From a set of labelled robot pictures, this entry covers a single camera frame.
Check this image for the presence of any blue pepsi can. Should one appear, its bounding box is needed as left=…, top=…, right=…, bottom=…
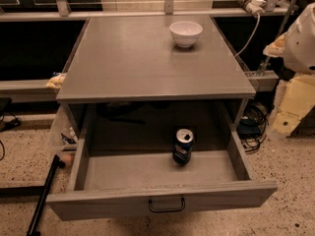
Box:
left=172, top=129, right=194, bottom=165

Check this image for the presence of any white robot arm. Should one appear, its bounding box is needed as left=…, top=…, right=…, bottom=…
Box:
left=263, top=3, right=315, bottom=137

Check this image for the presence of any grey cabinet counter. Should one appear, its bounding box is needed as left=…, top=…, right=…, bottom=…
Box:
left=55, top=14, right=257, bottom=140

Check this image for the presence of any grey open drawer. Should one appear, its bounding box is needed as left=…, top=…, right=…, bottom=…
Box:
left=45, top=102, right=279, bottom=222

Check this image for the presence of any white ceramic bowl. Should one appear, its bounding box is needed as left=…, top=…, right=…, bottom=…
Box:
left=169, top=21, right=203, bottom=48

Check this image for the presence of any yellow crumpled bag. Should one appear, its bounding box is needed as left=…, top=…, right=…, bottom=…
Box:
left=46, top=73, right=66, bottom=89

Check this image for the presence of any white power strip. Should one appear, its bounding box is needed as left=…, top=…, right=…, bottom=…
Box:
left=236, top=0, right=266, bottom=17

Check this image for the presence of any black pole on floor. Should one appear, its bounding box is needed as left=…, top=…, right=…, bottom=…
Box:
left=26, top=154, right=65, bottom=236

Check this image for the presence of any black cable bundle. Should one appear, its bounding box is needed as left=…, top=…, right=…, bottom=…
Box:
left=236, top=102, right=270, bottom=154

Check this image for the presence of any black drawer handle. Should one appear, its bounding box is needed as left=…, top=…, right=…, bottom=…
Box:
left=148, top=198, right=186, bottom=213

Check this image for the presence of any white power cable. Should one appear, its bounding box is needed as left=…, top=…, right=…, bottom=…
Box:
left=233, top=13, right=262, bottom=58

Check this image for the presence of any black cable left floor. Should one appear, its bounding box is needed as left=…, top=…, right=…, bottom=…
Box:
left=0, top=96, right=23, bottom=161

